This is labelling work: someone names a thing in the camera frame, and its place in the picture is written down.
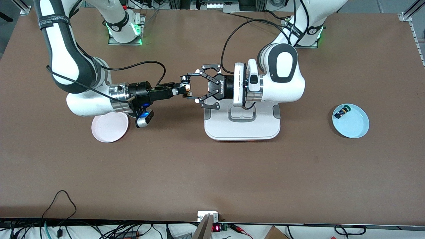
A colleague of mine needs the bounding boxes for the black brown small object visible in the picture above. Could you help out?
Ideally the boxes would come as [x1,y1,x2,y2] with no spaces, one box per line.
[180,76,192,99]

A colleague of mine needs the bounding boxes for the white round mounting plate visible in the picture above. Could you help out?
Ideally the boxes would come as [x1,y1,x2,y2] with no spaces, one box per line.
[233,62,249,108]

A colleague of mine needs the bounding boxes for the white lidded container box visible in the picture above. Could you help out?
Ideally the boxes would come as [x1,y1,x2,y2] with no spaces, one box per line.
[204,100,281,141]

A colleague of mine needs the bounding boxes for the pink round plate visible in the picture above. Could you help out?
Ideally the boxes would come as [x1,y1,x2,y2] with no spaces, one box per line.
[91,112,129,143]

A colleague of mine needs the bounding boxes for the white power strip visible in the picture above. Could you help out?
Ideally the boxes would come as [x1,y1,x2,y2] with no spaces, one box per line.
[206,1,240,10]

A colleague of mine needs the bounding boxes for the light blue round plate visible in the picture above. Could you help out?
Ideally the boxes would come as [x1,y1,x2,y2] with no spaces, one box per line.
[332,104,370,138]

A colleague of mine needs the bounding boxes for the black power adapter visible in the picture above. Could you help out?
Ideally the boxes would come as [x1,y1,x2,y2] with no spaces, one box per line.
[113,231,140,239]

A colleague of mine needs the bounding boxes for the brown cardboard piece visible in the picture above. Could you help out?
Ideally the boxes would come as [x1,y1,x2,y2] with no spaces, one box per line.
[264,226,289,239]

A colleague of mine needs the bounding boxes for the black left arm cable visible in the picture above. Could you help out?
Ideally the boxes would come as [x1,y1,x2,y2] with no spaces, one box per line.
[221,18,299,74]

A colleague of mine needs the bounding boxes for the black base power cable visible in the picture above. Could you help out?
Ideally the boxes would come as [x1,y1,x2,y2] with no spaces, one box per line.
[229,12,286,26]

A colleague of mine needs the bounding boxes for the white post bracket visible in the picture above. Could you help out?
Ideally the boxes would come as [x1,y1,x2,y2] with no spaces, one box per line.
[197,211,219,222]

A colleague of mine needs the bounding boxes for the blue switch with green button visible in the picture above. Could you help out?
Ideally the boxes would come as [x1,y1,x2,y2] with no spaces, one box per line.
[334,105,352,119]

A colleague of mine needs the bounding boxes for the aluminium camera post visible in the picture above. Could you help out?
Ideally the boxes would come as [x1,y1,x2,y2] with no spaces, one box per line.
[193,213,214,239]

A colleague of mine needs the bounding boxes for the red clip wires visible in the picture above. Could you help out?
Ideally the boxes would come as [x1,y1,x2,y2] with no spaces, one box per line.
[229,224,253,239]

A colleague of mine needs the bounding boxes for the thin black looped cable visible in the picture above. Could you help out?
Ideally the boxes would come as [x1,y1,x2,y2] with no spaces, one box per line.
[42,190,77,221]

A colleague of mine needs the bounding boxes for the aluminium corner bracket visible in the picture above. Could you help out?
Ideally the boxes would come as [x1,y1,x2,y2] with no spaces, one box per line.
[12,0,33,16]

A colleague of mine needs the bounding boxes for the thick black coiled cable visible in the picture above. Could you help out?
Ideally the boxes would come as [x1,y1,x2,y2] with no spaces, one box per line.
[335,225,366,235]

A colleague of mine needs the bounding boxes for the aluminium frame rail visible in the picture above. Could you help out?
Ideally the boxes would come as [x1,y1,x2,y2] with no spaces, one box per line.
[398,0,425,62]

